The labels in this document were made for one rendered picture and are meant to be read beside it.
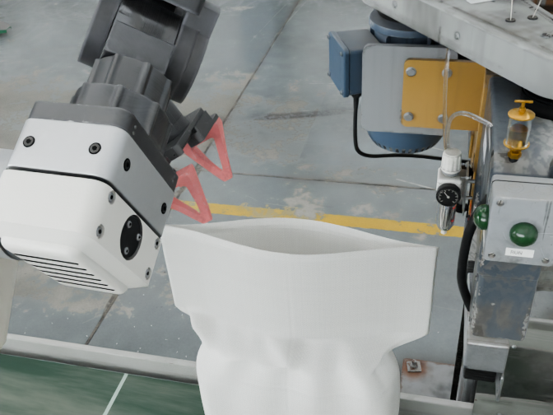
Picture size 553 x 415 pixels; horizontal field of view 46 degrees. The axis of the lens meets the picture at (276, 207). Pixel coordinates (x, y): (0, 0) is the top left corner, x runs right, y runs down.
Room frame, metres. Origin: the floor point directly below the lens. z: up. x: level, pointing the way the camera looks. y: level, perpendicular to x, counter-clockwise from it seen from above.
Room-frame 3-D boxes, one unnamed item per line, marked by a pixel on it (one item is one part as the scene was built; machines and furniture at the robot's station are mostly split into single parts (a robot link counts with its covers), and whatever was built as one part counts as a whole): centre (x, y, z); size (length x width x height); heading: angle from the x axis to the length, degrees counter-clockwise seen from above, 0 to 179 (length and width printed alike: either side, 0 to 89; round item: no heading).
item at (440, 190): (0.82, -0.26, 1.16); 0.04 x 0.02 x 0.04; 74
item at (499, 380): (0.63, -0.28, 0.98); 0.09 x 0.05 x 0.05; 164
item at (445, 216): (0.84, -0.27, 1.11); 0.03 x 0.03 x 0.06
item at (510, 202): (0.58, -0.27, 1.29); 0.08 x 0.05 x 0.09; 74
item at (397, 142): (1.12, -0.26, 1.21); 0.15 x 0.15 x 0.25
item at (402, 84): (1.02, -0.30, 1.23); 0.28 x 0.07 x 0.16; 74
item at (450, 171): (0.83, -0.27, 1.14); 0.05 x 0.04 x 0.16; 164
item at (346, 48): (1.10, -0.16, 1.25); 0.10 x 0.08 x 0.12; 9
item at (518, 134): (0.64, -0.28, 1.37); 0.03 x 0.02 x 0.03; 74
